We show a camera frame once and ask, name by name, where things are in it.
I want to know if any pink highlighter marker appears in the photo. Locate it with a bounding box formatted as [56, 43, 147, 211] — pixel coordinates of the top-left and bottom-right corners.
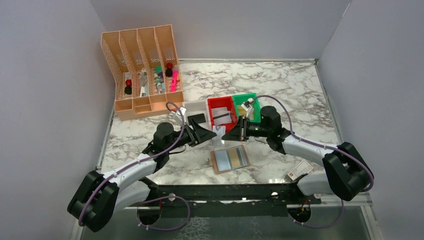
[170, 69, 179, 92]

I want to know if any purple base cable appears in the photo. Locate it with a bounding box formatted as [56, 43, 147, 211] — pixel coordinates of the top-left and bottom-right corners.
[136, 195, 192, 232]
[286, 198, 345, 230]

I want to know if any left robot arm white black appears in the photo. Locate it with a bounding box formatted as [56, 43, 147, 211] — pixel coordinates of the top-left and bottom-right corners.
[67, 121, 217, 232]

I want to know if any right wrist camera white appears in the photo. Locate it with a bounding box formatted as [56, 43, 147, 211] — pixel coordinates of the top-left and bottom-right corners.
[240, 98, 254, 114]

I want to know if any white plastic bin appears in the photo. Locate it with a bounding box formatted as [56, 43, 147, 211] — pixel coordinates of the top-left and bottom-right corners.
[182, 99, 211, 130]

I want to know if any grey card in holder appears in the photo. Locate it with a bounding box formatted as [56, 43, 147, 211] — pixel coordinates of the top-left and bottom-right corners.
[237, 146, 249, 167]

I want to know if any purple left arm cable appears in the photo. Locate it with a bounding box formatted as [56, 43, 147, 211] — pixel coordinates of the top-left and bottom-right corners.
[78, 101, 186, 228]

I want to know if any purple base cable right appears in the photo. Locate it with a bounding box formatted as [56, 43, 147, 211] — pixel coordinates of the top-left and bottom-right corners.
[286, 198, 345, 230]

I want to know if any black card in white bin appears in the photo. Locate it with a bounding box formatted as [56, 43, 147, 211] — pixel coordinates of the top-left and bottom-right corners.
[187, 113, 206, 125]

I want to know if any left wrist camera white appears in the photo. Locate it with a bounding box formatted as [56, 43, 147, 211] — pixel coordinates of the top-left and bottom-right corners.
[173, 106, 187, 125]

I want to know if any red plastic bin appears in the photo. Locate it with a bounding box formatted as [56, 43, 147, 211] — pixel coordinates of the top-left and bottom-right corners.
[207, 96, 237, 133]

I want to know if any white card in red bin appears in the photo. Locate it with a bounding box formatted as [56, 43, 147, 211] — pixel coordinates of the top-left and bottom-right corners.
[211, 107, 233, 125]

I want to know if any brown leather card holder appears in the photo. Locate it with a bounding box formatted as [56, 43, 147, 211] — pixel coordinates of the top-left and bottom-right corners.
[211, 145, 251, 174]

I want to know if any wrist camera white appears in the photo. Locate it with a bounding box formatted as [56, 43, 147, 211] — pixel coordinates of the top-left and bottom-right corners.
[173, 106, 187, 125]
[240, 98, 254, 114]

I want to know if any red black stamp slot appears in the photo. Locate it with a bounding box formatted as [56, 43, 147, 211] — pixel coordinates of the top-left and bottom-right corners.
[165, 62, 174, 78]
[124, 79, 132, 95]

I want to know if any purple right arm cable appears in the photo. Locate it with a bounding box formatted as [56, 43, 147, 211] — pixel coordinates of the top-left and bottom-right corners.
[253, 95, 375, 193]

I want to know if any peach plastic desk organizer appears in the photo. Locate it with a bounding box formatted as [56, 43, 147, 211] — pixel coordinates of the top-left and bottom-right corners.
[100, 24, 184, 121]

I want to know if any gold card in holder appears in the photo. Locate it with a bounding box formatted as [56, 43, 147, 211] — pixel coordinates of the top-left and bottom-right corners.
[228, 148, 240, 169]

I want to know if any green plastic bin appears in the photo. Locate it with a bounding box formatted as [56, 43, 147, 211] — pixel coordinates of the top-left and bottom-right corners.
[231, 93, 261, 123]

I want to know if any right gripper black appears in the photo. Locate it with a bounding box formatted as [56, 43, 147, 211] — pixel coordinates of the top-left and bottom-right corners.
[222, 115, 271, 142]

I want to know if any black mounting rail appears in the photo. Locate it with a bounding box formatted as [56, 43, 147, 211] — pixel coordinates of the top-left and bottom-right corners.
[129, 183, 321, 218]

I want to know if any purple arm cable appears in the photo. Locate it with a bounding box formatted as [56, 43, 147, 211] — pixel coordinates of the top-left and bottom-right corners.
[253, 95, 375, 193]
[78, 101, 186, 228]

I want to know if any white label with red mark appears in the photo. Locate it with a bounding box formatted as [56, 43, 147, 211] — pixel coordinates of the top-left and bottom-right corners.
[287, 160, 313, 181]

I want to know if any red black stamp right slot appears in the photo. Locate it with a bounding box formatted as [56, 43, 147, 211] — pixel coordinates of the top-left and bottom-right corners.
[165, 62, 174, 78]

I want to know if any red black stamp left slot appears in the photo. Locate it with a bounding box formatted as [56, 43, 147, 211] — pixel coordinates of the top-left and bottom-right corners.
[124, 79, 132, 95]

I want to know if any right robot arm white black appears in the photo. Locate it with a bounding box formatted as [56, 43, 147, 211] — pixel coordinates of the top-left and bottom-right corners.
[222, 105, 374, 204]

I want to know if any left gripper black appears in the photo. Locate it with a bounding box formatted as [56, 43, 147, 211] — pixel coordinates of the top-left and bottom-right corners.
[165, 118, 217, 153]

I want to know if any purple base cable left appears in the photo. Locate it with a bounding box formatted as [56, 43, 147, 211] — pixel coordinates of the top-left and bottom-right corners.
[136, 195, 192, 232]

